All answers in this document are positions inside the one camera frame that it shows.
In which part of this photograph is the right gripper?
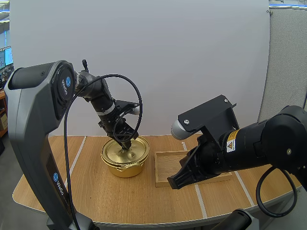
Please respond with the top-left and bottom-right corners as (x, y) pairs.
(166, 134), (232, 190)

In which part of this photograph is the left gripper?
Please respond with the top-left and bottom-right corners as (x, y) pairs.
(97, 114), (139, 152)

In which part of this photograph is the gold pot lid black knob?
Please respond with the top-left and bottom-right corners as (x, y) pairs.
(101, 137), (150, 165)

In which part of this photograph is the shallow wooden tray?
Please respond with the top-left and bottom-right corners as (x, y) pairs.
(154, 149), (233, 188)

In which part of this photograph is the grey partition panel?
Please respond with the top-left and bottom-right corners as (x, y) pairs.
(258, 9), (307, 123)

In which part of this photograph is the computer monitor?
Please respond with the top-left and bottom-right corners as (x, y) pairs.
(0, 46), (13, 67)

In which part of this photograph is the gold pot with two handles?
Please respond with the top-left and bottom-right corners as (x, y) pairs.
(100, 137), (151, 178)

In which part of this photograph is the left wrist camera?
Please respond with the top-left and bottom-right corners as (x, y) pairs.
(114, 99), (141, 116)

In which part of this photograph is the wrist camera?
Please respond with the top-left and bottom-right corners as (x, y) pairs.
(170, 94), (240, 140)
(114, 99), (141, 116)

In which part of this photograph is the black cable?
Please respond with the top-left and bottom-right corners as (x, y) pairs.
(255, 166), (298, 218)
(63, 74), (143, 230)

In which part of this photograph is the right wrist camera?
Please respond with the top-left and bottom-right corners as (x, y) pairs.
(170, 94), (240, 140)

